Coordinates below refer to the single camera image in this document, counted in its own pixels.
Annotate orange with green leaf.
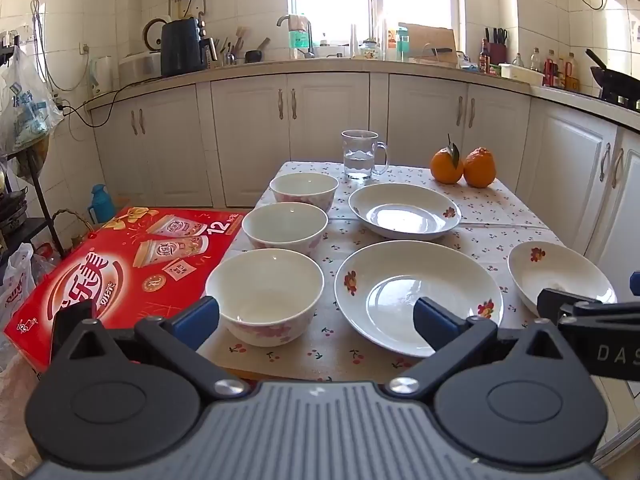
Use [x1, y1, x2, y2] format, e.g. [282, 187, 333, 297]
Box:
[430, 134, 466, 184]

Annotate white kitchen cabinets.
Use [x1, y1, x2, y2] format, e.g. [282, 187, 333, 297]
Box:
[90, 72, 640, 291]

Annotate white plastic tray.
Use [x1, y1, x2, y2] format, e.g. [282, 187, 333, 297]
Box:
[499, 62, 545, 87]

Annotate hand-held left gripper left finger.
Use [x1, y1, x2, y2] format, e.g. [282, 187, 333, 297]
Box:
[50, 296, 251, 402]

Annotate cherry print tablecloth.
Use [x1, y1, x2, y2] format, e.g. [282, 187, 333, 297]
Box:
[197, 161, 571, 382]

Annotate black metal rack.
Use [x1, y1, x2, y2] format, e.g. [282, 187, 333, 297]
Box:
[0, 149, 67, 271]

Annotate brown cutting board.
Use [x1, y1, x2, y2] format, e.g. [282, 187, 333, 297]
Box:
[398, 22, 458, 66]

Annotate chrome kitchen faucet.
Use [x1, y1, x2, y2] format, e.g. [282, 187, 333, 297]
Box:
[277, 14, 317, 59]

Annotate utensil holder with utensils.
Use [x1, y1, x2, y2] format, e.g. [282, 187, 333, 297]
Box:
[219, 26, 251, 67]

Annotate white plate small floral rim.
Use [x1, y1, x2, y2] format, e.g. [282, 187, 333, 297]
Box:
[348, 183, 462, 241]

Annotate round brown rimmed lid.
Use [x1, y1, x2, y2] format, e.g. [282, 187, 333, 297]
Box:
[144, 18, 168, 52]

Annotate dark blue air fryer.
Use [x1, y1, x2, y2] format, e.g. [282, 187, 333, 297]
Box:
[160, 17, 218, 78]

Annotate black wok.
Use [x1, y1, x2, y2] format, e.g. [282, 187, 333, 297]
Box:
[585, 49, 640, 100]

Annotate white plastic bag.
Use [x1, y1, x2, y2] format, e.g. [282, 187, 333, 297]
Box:
[0, 242, 38, 332]

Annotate printed plastic bag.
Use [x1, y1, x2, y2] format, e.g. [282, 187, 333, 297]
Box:
[0, 45, 65, 156]

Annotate white pink floral bowl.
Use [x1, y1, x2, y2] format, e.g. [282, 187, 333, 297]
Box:
[205, 248, 325, 348]
[242, 202, 329, 257]
[269, 172, 340, 213]

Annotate glass mug with water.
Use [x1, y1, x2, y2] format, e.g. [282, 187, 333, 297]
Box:
[341, 129, 389, 180]

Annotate small black saucepan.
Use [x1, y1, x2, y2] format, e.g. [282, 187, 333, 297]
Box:
[245, 37, 271, 64]

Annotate white electric kettle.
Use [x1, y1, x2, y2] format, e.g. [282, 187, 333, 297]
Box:
[90, 55, 115, 97]

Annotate large white red flower plate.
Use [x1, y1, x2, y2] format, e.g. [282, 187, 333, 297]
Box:
[334, 240, 505, 358]

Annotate red printed carton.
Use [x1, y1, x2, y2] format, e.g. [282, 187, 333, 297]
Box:
[2, 206, 246, 377]

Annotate red knife block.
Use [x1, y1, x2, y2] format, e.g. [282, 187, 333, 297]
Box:
[486, 27, 509, 64]

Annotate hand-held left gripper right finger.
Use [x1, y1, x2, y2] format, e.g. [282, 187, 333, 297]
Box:
[385, 296, 590, 402]

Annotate kitchen window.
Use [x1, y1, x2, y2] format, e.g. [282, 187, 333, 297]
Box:
[287, 0, 463, 47]

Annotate green dish soap bottle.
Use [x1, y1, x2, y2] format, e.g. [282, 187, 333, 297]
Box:
[289, 12, 310, 59]

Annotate blue thermos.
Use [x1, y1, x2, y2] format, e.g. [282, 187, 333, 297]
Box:
[90, 184, 117, 225]

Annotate beige kitchen countertop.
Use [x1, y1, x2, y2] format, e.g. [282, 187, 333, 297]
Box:
[85, 57, 640, 133]

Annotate small white red flower plate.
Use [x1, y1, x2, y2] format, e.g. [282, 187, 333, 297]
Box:
[507, 240, 617, 318]

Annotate bumpy orange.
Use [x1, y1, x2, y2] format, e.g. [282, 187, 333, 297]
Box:
[463, 147, 497, 189]

